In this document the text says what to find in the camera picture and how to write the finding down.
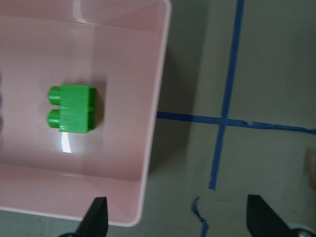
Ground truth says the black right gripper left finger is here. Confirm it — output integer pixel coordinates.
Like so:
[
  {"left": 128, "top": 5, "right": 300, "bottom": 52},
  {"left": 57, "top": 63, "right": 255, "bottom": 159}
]
[{"left": 74, "top": 197, "right": 109, "bottom": 237}]

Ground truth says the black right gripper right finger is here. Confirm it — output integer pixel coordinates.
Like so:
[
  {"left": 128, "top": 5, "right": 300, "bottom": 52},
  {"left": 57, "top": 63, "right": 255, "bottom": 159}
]
[{"left": 246, "top": 195, "right": 296, "bottom": 237}]

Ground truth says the green toy block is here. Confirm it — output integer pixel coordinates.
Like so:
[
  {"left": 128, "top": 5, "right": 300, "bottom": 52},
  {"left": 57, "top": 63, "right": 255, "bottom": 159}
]
[{"left": 47, "top": 84, "right": 96, "bottom": 133}]

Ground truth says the pink plastic box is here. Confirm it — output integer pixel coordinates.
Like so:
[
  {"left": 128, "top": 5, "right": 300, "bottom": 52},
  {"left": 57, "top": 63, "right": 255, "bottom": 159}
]
[{"left": 0, "top": 0, "right": 171, "bottom": 227}]

